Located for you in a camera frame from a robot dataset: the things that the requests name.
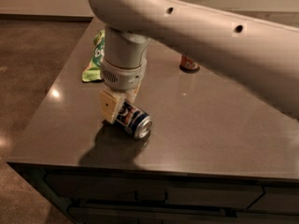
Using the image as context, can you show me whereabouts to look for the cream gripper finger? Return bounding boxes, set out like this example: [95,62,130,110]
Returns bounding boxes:
[126,83,141,104]
[100,90,126,124]

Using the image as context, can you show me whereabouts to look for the blue pepsi can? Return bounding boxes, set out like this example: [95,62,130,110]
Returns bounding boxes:
[116,101,152,139]

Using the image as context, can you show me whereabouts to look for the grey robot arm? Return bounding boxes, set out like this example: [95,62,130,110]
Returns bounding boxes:
[89,0,299,119]

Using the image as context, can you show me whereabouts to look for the orange soda can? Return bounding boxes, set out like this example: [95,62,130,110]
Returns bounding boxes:
[179,55,200,72]

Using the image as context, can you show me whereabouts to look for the green chip bag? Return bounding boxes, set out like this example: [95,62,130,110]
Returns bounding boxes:
[81,30,105,83]

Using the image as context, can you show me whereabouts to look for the dark cabinet drawer front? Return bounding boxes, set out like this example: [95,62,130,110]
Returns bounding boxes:
[46,174,263,208]

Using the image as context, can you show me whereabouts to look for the dark drawer handle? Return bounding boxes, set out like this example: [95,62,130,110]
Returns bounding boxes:
[135,189,168,203]

